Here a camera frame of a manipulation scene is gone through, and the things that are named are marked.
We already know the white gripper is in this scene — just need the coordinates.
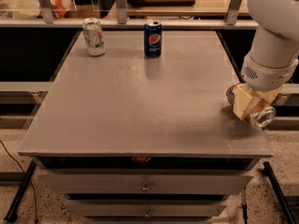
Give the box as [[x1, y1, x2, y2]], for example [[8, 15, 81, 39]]
[[233, 55, 298, 120]]

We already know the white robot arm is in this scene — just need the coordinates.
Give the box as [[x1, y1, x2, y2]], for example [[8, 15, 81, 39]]
[[227, 0, 299, 127]]

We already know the blue Pepsi can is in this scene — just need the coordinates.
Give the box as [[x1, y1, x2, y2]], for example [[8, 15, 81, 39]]
[[144, 20, 163, 58]]

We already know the white green soda can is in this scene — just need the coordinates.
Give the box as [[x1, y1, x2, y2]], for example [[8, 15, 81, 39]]
[[82, 18, 106, 56]]

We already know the grey drawer cabinet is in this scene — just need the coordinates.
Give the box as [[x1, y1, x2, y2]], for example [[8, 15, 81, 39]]
[[21, 31, 272, 224]]

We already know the upper drawer knob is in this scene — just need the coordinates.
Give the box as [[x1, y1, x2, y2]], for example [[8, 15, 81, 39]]
[[141, 182, 150, 193]]

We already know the drawer knob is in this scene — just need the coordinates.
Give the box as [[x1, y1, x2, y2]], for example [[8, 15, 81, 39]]
[[141, 182, 150, 193], [144, 209, 152, 218]]

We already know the lower drawer knob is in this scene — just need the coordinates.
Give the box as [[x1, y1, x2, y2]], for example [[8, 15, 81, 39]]
[[144, 209, 152, 218]]

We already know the orange white plastic bag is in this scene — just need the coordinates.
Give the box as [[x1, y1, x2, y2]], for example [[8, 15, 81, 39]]
[[0, 0, 76, 19]]

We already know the black right floor rail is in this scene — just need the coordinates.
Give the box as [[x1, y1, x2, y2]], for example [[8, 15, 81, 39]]
[[263, 161, 299, 224]]

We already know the black floor rail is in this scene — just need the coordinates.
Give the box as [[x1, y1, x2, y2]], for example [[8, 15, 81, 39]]
[[1, 161, 36, 223], [263, 161, 299, 224]]

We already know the right metal bracket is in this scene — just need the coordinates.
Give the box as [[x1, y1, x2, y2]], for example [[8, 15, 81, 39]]
[[224, 0, 242, 25]]

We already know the metal bracket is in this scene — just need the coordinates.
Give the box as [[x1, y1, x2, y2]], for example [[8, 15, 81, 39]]
[[115, 0, 127, 24], [38, 0, 56, 24], [224, 0, 242, 25]]

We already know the middle metal bracket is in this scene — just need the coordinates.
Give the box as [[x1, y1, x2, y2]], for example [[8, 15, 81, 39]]
[[115, 0, 127, 24]]

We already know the left metal bracket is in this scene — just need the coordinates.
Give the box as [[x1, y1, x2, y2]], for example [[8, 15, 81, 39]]
[[38, 0, 56, 24]]

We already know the black floor cable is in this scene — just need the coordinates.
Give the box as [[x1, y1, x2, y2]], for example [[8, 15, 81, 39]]
[[0, 139, 40, 224]]

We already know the black left floor rail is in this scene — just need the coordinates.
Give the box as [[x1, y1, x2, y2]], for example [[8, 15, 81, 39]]
[[1, 161, 36, 223]]

